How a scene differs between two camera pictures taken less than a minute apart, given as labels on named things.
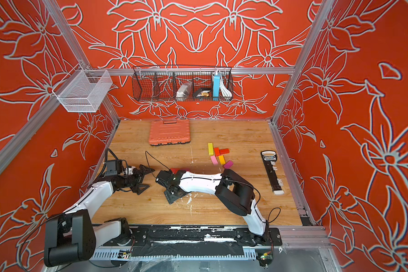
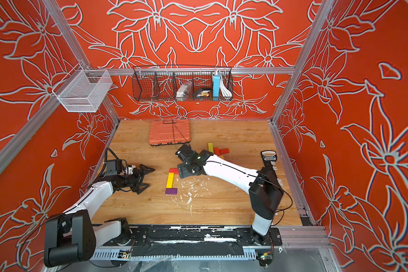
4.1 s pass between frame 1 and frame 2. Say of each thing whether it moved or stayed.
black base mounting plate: stayed
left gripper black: stayed
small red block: stayed
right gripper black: moved
